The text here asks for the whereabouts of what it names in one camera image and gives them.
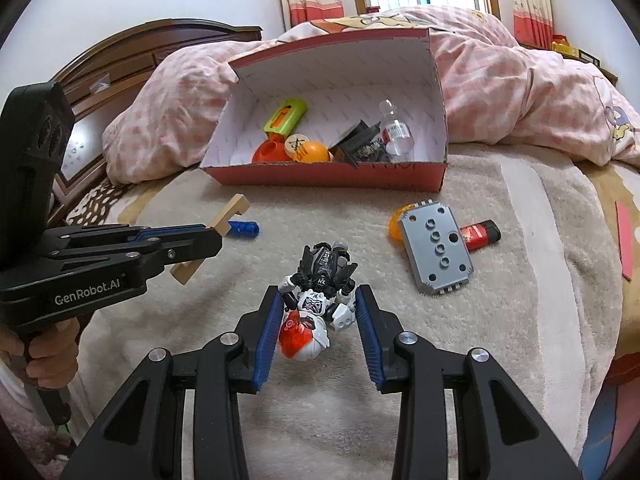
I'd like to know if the blue tool handle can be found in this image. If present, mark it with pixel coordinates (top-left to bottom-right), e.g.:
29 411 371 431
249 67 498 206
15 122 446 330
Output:
227 220 260 239

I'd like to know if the black transparent plastic tray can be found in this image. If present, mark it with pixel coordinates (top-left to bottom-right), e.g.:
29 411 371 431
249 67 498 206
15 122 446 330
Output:
327 120 383 170

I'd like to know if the green and orange toy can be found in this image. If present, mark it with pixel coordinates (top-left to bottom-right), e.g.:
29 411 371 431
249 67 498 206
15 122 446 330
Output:
263 99 308 136

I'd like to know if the wooden side desk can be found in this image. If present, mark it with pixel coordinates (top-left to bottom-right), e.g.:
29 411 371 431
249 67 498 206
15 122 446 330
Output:
520 42 619 84

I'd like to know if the red flat strip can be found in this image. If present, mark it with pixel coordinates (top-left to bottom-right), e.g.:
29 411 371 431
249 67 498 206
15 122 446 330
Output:
615 200 635 281

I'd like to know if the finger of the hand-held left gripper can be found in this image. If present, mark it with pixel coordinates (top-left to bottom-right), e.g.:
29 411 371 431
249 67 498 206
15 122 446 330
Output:
50 232 224 287
42 224 213 257

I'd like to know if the plain orange ball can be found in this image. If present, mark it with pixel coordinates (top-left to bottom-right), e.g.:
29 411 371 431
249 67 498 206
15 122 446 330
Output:
296 141 331 164

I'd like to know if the red cardboard box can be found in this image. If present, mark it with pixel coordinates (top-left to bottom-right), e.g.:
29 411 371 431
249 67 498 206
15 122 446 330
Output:
199 27 449 194

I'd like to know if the dark crumpled packet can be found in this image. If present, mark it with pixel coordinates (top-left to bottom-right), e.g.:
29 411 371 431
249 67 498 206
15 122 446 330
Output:
350 141 392 164

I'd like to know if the person's left forearm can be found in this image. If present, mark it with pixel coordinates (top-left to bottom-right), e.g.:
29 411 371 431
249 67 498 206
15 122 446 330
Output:
0 360 76 461

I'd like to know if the orange translucent ball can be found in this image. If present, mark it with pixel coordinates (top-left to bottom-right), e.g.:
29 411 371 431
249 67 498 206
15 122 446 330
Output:
389 203 416 244

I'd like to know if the cream ball with black print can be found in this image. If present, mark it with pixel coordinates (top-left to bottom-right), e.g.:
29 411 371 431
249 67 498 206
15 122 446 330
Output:
284 133 311 163

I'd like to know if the grey studded plate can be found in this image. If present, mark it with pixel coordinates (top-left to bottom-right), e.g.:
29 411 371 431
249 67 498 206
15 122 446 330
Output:
401 200 474 295

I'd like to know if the red and black lighter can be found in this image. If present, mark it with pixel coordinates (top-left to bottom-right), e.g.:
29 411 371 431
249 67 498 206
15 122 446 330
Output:
459 220 501 252

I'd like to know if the person's left hand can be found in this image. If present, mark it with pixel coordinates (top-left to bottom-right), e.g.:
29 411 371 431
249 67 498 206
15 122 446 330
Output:
0 317 82 391

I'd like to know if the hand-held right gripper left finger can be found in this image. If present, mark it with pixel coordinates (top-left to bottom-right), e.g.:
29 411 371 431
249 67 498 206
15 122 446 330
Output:
60 284 286 480

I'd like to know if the wooden headboard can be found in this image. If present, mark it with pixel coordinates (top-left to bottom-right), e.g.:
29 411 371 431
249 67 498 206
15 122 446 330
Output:
47 19 263 227

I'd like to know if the brown polka-dot pillow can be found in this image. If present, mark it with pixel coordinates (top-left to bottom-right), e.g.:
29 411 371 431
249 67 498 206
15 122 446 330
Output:
65 180 137 229

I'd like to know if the wooden bracket piece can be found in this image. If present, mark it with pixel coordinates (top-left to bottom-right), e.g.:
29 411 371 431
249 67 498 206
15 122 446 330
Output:
170 194 251 286

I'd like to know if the pink checked quilt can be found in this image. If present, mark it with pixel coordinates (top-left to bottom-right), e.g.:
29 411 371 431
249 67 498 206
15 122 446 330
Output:
102 7 640 186

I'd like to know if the toy robot figure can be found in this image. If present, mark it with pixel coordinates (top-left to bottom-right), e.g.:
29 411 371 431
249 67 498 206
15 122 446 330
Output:
277 241 359 361

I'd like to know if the orange plastic lid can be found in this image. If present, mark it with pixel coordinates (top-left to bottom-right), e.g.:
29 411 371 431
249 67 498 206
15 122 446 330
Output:
251 140 294 164

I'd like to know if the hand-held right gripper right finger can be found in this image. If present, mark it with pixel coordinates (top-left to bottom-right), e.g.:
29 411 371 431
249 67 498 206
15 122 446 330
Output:
354 284 583 480

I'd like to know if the printed bed sheet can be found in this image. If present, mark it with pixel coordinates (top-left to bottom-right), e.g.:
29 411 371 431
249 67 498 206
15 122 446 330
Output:
575 160 640 480

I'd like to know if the clear plastic bottle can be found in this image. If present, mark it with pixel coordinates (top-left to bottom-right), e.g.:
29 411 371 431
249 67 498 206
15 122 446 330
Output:
377 100 416 157

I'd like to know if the beige fleece blanket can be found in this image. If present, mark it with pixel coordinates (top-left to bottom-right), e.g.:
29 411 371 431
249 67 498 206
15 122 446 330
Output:
75 142 622 480

